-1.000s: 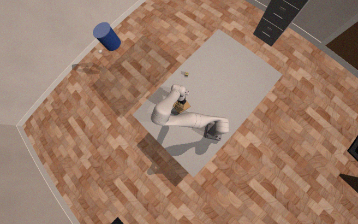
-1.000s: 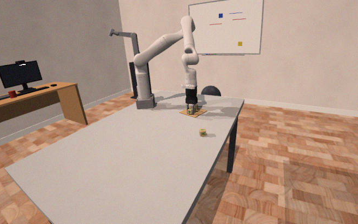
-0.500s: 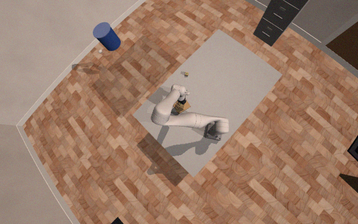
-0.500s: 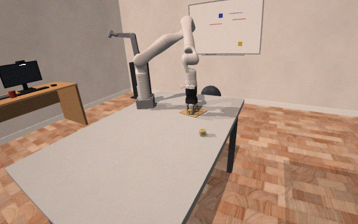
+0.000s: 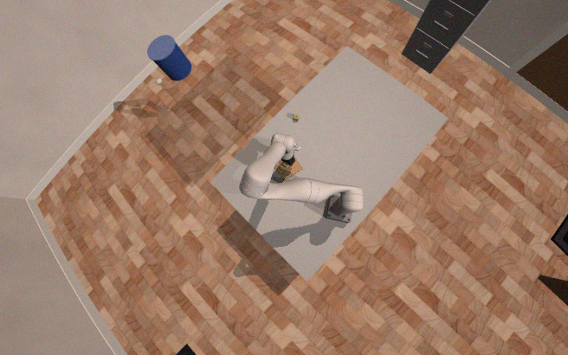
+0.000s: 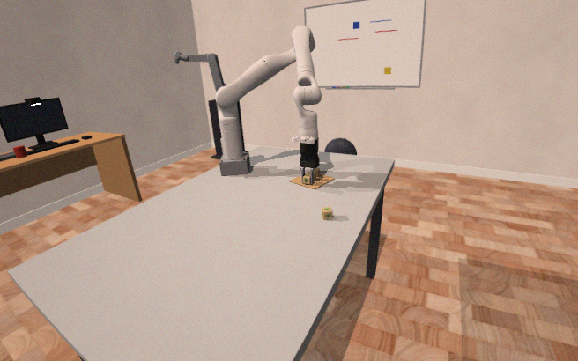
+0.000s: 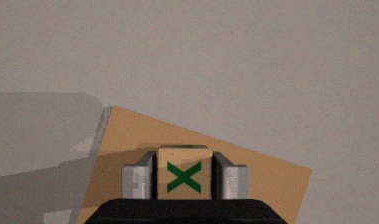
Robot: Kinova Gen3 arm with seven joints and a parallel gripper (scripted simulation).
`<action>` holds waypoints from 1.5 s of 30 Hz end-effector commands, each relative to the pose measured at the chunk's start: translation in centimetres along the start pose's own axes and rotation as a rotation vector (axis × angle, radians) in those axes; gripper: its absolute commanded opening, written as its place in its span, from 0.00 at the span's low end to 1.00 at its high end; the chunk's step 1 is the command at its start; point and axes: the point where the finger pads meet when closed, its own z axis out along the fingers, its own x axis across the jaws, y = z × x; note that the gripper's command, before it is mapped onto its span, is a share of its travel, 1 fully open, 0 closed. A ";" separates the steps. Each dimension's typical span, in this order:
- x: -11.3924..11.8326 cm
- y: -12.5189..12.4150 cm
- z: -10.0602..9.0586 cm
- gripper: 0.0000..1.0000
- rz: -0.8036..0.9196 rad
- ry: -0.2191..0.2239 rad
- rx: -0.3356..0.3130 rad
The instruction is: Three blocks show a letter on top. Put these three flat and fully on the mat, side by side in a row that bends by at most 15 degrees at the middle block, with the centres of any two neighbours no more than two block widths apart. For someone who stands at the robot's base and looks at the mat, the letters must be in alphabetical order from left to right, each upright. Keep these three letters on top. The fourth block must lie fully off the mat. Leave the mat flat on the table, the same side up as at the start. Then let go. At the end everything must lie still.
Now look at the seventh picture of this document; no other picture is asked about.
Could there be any brown block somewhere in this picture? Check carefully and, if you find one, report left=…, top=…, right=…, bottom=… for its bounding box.
left=156, top=145, right=212, bottom=199

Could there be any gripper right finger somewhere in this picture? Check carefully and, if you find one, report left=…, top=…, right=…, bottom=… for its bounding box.
left=211, top=151, right=250, bottom=199

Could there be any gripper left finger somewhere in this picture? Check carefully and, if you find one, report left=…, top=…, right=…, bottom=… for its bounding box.
left=121, top=151, right=157, bottom=199

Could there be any tan flat mat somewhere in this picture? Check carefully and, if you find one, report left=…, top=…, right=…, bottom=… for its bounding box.
left=77, top=105, right=312, bottom=224

